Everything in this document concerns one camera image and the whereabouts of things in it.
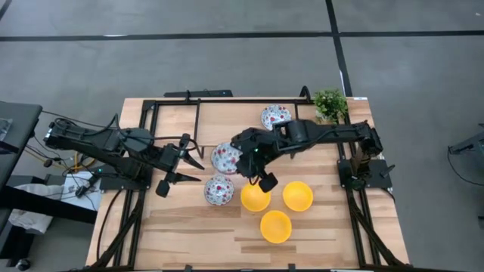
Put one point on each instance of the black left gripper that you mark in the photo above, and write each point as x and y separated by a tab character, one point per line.
172	156

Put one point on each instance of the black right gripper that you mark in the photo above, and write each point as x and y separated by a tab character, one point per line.
253	151

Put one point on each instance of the red floral-print mini bowl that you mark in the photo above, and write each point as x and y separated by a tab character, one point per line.
223	158
274	113
219	190

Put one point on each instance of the yellow plastic mini bowl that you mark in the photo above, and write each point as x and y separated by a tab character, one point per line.
253	200
276	226
298	196

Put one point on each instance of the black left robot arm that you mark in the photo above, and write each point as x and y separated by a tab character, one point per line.
94	141

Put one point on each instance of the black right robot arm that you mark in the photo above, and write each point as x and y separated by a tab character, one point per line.
332	132

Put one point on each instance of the black bar-shaped device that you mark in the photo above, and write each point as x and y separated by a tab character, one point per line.
211	93

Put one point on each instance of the small green artificial plant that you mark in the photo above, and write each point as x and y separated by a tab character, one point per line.
330	104

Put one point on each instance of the black desk crossbeam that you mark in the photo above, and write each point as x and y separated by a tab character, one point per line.
45	206

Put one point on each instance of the white crumpled cloth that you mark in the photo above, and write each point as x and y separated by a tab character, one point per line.
34	223

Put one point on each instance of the dark grey desk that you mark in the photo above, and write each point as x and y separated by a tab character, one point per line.
19	121

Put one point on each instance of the grey item on desk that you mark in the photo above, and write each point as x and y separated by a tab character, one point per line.
4	128

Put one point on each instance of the black caster wheel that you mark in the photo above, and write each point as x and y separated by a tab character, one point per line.
22	264

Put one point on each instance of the black office chair base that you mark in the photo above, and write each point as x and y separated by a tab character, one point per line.
469	143

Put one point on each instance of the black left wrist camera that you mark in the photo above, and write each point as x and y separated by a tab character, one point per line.
162	189

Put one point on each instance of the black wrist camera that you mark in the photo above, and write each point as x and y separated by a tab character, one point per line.
162	189
268	183

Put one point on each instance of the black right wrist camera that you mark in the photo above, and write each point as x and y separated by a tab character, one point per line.
268	183

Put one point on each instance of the black metal table frame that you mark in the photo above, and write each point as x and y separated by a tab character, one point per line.
246	101

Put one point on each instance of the black arched bracket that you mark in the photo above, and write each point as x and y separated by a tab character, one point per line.
304	87

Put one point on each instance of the black clamp bracket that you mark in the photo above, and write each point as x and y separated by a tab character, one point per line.
291	268
188	268

